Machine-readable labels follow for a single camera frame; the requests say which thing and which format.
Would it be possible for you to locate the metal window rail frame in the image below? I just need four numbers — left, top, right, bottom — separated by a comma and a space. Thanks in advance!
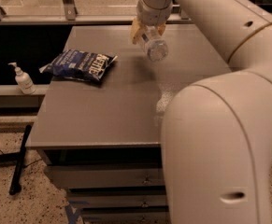
0, 0, 272, 26

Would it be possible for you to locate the grey drawer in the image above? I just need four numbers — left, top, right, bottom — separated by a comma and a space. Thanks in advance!
45, 163, 165, 189
80, 206, 169, 222
67, 189, 166, 208

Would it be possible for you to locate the top grey drawer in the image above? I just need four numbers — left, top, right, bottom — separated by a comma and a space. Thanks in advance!
45, 163, 165, 189

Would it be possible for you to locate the bottom grey drawer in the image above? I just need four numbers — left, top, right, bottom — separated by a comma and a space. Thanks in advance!
80, 206, 169, 222

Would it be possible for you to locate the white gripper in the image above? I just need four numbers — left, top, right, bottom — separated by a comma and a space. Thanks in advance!
130, 0, 173, 45

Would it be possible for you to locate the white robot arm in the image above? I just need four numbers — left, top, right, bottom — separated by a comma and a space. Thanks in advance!
131, 0, 272, 224

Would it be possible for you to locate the white pump lotion bottle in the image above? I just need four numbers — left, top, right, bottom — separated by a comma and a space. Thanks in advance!
9, 63, 36, 94

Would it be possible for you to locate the middle grey drawer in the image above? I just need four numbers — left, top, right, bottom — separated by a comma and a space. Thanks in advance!
67, 189, 166, 208

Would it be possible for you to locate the clear plastic water bottle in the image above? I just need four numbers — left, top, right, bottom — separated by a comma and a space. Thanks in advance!
139, 27, 168, 62

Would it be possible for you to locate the grey drawer cabinet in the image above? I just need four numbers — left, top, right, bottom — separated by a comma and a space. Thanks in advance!
26, 23, 233, 224

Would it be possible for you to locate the blue Kettle chips bag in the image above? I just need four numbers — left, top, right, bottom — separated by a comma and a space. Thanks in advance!
39, 49, 117, 82

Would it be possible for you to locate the black bar on floor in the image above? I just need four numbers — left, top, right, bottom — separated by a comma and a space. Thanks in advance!
9, 125, 32, 195

